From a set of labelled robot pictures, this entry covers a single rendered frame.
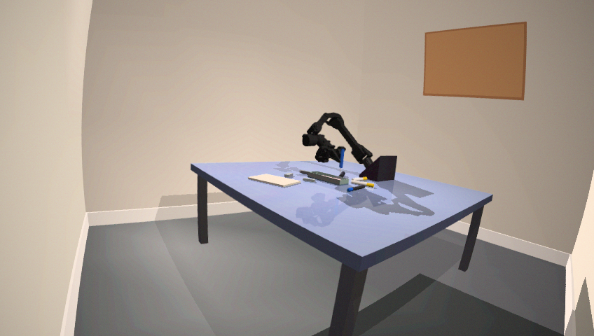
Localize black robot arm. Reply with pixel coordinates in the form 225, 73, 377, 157
302, 113, 373, 168

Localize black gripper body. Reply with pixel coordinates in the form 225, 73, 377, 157
316, 139, 346, 158

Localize blue stylus with white tip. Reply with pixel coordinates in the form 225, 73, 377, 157
339, 149, 345, 170

